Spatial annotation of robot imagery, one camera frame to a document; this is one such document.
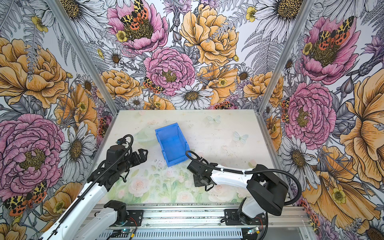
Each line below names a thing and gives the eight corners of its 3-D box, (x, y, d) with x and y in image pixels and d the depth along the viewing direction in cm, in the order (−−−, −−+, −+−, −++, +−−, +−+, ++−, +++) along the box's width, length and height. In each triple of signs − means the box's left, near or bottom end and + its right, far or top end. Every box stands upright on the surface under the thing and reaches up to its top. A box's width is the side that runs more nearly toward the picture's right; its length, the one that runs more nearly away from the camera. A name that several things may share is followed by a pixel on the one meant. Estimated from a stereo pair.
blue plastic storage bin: (168, 169, 93) (165, 160, 84) (157, 139, 107) (154, 129, 99) (192, 159, 97) (191, 150, 89) (178, 132, 112) (177, 121, 103)
